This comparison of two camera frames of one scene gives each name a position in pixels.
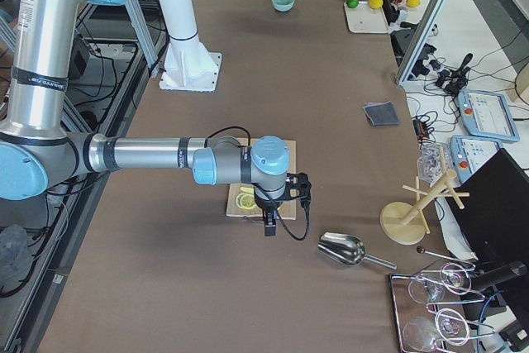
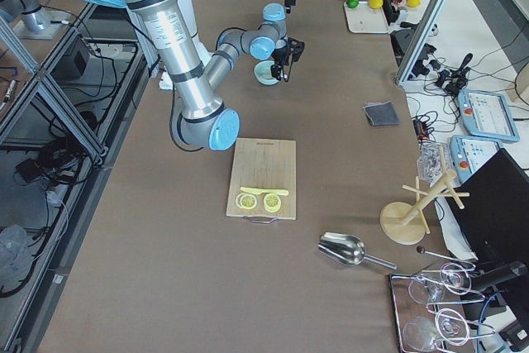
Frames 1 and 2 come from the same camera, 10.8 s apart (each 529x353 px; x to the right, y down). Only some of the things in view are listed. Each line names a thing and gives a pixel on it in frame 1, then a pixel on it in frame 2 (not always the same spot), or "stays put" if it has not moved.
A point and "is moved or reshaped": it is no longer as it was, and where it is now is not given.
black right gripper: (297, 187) → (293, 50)
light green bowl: (283, 2) is moved or reshaped
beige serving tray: (365, 19) stays put
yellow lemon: (376, 2) stays put
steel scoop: (346, 250) stays put
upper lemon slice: (245, 201) stays put
